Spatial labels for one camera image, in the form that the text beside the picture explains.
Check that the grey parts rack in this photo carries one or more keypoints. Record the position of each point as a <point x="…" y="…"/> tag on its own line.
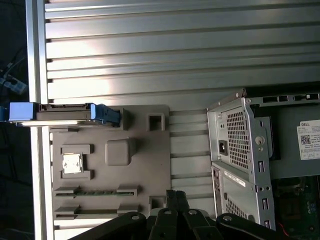
<point x="150" y="162"/>

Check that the grey power supply unit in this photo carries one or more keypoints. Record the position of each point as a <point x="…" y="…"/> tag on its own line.
<point x="287" y="150"/>

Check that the black open PC case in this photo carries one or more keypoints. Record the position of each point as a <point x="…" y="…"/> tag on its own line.
<point x="250" y="180"/>

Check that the white power strip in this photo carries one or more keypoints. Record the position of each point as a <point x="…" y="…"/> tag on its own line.
<point x="15" y="86"/>

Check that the green motherboard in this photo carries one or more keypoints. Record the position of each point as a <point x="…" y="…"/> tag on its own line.
<point x="300" y="200"/>

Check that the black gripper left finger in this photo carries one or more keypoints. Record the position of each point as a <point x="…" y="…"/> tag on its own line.
<point x="120" y="227"/>

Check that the hard disk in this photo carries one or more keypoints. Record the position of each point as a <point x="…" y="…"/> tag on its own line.
<point x="62" y="115"/>

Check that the silver CPU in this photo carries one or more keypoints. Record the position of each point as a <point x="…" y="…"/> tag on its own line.
<point x="72" y="163"/>

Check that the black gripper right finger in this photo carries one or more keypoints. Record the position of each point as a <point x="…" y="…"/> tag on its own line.
<point x="240" y="230"/>

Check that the green RAM stick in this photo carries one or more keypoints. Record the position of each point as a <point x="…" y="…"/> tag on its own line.
<point x="97" y="193"/>

